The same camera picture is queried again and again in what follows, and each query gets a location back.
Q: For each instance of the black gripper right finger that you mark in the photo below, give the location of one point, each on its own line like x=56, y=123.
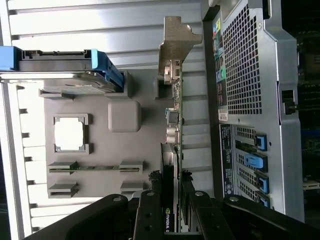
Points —
x=210, y=220

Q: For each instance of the white expansion slot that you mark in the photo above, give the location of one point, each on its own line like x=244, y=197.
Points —
x=311, y=185

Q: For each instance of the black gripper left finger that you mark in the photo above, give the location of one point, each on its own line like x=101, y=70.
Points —
x=147, y=217

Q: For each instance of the open grey PC case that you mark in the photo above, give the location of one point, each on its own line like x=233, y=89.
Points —
x=287, y=150

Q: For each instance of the silver CPU chip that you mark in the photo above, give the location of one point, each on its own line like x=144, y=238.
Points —
x=68, y=133

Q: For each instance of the green motherboard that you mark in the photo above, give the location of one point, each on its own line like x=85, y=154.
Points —
x=312, y=145

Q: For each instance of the hard disk in blue carrier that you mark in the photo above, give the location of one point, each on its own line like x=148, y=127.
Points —
x=62, y=62

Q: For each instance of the green RAM stick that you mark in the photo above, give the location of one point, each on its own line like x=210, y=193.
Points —
x=100, y=169

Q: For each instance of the grey plastic parts rack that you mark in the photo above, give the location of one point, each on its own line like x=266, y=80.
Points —
x=105, y=150

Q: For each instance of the blue card retention latch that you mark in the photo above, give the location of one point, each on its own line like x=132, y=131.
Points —
x=263, y=183
x=264, y=199
x=257, y=162
x=261, y=142

